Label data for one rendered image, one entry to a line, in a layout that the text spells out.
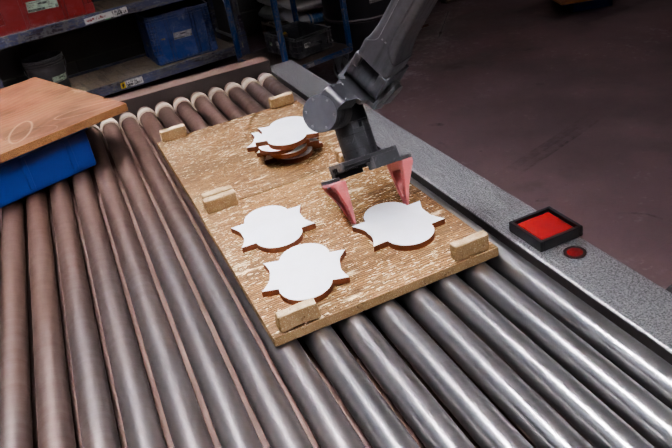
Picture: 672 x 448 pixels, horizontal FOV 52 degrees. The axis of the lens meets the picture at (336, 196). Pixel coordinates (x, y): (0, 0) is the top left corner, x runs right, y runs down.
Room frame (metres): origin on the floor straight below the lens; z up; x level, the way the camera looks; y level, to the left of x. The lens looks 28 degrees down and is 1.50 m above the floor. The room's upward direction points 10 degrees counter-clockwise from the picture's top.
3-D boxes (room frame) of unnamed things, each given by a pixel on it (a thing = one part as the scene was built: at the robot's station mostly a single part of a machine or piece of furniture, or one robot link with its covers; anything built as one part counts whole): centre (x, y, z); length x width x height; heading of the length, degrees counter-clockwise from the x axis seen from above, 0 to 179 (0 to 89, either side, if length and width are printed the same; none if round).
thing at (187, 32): (5.44, 0.99, 0.32); 0.50 x 0.41 x 0.37; 113
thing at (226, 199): (1.10, 0.20, 0.95); 0.06 x 0.02 x 0.03; 109
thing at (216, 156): (1.35, 0.15, 0.93); 0.41 x 0.35 x 0.02; 19
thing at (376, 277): (0.96, 0.01, 0.93); 0.41 x 0.35 x 0.02; 19
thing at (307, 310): (0.74, 0.08, 0.95); 0.06 x 0.02 x 0.03; 109
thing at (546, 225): (0.87, -0.30, 0.92); 0.06 x 0.06 x 0.01; 19
